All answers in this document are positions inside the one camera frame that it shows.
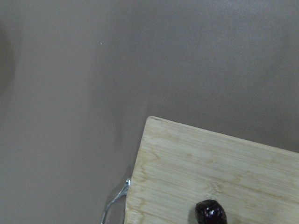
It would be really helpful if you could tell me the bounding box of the wooden cutting board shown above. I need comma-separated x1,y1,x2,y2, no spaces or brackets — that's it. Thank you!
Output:
125,116,299,224

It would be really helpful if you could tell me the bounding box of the dark red cherry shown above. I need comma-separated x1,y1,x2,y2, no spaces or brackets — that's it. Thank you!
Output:
195,199,228,224

